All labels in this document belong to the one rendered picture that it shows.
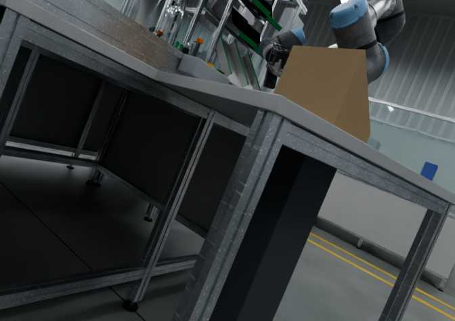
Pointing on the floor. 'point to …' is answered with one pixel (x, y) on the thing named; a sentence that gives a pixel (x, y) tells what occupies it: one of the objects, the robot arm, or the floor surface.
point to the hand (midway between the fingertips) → (282, 77)
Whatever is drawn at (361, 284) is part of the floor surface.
